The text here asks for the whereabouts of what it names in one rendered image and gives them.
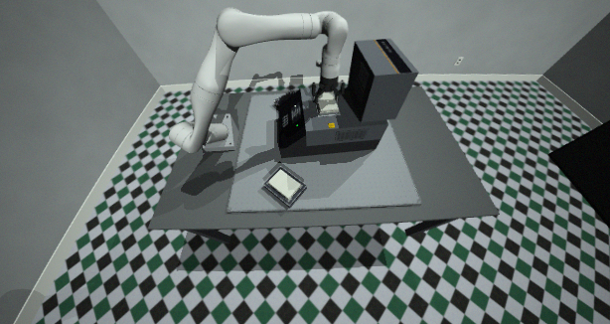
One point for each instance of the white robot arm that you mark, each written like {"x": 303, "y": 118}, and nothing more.
{"x": 237, "y": 29}

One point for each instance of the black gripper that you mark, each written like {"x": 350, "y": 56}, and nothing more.
{"x": 328, "y": 88}

